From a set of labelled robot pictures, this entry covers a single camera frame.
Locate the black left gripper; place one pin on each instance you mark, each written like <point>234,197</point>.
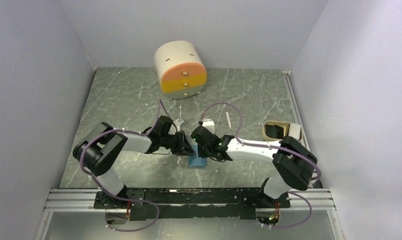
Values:
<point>183,147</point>

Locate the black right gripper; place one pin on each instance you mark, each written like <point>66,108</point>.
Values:
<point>201,153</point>

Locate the blue leather card holder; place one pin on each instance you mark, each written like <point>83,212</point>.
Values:
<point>195,161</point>

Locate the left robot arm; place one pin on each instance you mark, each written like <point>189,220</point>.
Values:
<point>98,151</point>

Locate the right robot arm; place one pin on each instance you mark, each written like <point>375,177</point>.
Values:
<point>294,163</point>

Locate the beige card tray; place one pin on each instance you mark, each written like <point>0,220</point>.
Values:
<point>274,130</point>

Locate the stack of credit cards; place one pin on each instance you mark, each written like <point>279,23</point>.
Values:
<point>295,131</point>

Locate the white pen red cap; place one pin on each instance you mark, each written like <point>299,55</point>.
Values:
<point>228,120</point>

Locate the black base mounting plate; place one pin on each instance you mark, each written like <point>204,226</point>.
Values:
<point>186,203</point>

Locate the round cream drawer cabinet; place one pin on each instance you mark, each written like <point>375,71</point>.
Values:
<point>179,69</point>

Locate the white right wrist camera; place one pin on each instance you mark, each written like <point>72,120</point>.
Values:
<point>209,125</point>

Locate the right side aluminium rail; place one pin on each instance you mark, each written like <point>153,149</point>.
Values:
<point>315,183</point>

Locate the aluminium frame rail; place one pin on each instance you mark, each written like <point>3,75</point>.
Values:
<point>68,214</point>

